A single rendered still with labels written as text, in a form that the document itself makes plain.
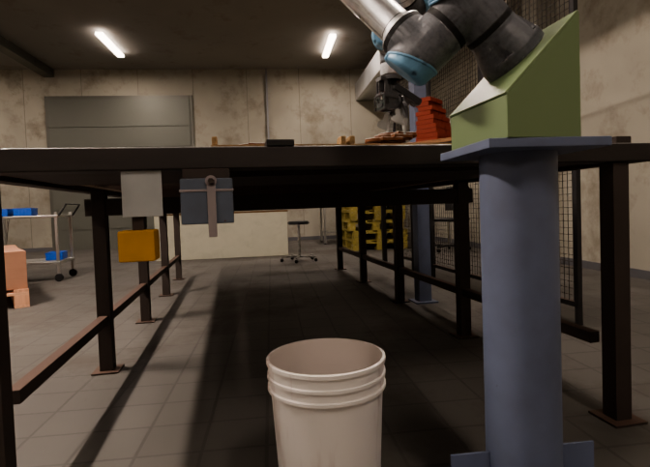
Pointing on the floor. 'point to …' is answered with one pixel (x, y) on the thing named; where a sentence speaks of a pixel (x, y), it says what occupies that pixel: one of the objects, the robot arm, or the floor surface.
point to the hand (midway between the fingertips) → (398, 134)
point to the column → (522, 302)
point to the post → (420, 217)
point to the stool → (298, 242)
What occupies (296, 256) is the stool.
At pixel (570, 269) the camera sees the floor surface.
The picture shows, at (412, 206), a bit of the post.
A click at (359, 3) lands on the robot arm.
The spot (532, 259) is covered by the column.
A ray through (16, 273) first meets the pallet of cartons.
